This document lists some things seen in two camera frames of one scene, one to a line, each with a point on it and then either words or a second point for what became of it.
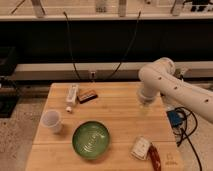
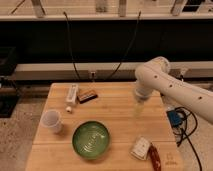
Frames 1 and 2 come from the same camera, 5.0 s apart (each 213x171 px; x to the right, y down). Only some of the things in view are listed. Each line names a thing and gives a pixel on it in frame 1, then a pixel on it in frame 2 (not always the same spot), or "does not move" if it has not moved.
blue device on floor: x=175 y=117 does not move
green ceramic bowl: x=91 y=140 does not move
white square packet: x=140 y=147 does not move
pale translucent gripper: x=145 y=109 → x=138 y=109
